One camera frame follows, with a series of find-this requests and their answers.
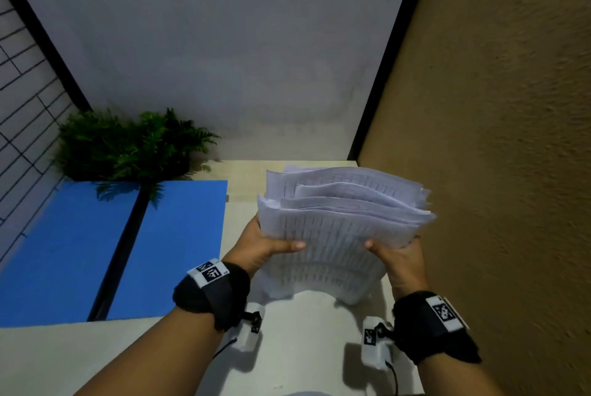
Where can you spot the person's left hand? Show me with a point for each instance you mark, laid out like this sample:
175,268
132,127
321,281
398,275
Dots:
249,248

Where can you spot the person's right hand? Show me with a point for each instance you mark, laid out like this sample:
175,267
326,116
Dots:
405,264

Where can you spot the person's left thumb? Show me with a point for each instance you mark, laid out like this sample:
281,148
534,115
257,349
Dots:
288,247

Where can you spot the person's right thumb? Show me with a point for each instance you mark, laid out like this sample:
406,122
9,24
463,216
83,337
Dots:
376,248

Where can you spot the stack of white printed papers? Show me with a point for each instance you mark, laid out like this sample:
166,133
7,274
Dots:
339,234

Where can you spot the person's right forearm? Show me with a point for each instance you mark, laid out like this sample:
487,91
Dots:
450,375

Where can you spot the person's left forearm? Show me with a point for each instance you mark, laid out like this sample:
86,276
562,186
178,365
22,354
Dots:
152,354

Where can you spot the blue mat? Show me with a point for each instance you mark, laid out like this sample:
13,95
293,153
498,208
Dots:
64,252
171,248

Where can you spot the green fern plant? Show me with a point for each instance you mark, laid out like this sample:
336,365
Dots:
134,144

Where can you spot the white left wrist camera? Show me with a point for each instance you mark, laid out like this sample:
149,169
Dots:
249,324

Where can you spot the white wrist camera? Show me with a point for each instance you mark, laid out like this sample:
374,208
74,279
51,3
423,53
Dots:
376,340
249,324

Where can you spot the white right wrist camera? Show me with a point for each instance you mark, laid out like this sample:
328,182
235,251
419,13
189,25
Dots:
376,340

